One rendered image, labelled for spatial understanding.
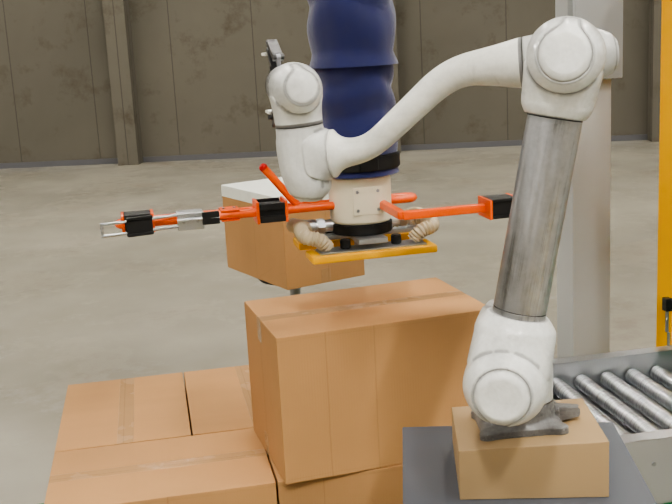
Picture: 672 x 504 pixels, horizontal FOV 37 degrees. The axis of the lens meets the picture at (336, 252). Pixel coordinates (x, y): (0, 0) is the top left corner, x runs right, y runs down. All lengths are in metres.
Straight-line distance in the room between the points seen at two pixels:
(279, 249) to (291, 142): 2.25
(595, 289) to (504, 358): 2.26
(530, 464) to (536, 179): 0.59
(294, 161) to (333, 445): 0.89
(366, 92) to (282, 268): 1.83
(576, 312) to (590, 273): 0.16
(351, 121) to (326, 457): 0.88
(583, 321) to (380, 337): 1.62
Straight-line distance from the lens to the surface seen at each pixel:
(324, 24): 2.60
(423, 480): 2.18
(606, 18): 3.91
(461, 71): 2.02
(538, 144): 1.83
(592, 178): 3.98
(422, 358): 2.67
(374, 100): 2.61
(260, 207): 2.63
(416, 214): 2.49
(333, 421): 2.64
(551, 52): 1.77
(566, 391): 3.26
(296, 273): 4.31
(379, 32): 2.60
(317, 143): 2.07
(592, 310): 4.10
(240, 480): 2.72
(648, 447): 2.81
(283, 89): 2.03
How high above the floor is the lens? 1.68
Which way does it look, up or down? 12 degrees down
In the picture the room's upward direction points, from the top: 3 degrees counter-clockwise
